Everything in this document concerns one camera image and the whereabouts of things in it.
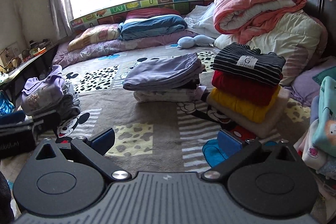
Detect pastel children clothes pile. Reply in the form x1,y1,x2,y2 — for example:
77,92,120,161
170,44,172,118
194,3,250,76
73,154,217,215
294,67,335,197

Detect white printed folded garment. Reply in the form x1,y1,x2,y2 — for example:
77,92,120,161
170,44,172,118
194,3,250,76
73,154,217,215
133,86,207,102

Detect blue folded blanket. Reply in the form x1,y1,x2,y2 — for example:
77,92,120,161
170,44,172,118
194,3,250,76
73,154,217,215
118,14,187,41

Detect purple floral mattress quilt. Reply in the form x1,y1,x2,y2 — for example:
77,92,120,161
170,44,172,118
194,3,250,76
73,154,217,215
52,30,197,68

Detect colourful alphabet foam mat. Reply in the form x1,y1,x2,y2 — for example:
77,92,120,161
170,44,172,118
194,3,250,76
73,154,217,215
70,0,214,32

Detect white crumpled sheet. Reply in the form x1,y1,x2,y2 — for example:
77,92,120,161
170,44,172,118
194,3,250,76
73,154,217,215
184,2,221,39

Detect yellow folded sweater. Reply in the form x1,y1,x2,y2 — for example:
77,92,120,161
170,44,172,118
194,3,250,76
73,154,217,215
208,86,281,123

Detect yellow cartoon pillow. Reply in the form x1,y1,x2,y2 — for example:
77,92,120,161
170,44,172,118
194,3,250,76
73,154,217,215
67,24,120,52

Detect cream white quilt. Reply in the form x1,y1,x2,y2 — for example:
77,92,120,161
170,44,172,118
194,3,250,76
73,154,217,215
215,11,327,86

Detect red folded sweater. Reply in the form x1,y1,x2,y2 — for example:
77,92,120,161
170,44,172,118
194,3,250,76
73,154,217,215
212,71,281,107

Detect purple clothes pile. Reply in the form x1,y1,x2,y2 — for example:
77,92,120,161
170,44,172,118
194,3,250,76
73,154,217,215
21,65,80,119

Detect lavender pants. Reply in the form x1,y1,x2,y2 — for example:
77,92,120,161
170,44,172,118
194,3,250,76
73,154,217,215
123,52,203,91

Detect cluttered side table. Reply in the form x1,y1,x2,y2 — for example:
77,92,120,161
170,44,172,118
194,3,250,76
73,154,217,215
1,43,59,105

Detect light blue plush toy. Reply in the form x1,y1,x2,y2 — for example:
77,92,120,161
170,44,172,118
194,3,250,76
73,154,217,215
177,35,215,49

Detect Mickey Mouse plush blanket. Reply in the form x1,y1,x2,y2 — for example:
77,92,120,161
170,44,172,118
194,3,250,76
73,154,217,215
4,43,313,175

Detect dark wooden headboard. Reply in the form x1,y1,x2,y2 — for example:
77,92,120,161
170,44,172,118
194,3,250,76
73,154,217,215
303,0,336,57

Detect lavender pillow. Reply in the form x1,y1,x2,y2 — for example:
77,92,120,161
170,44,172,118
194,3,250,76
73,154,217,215
285,56,335,106

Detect maroon pillow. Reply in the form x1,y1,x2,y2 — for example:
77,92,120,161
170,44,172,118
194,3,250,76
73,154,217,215
126,7,181,20

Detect black box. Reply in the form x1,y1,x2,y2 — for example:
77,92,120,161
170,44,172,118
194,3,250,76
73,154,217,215
1,110,60,159

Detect black white striped folded garment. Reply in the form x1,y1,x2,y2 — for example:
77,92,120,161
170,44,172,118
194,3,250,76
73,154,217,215
213,43,286,86

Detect pink rolled quilt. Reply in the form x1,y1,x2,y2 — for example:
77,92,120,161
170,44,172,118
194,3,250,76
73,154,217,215
213,0,307,44

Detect beige folded garment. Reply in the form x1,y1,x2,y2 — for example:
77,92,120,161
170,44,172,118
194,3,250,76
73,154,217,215
206,88,290,139

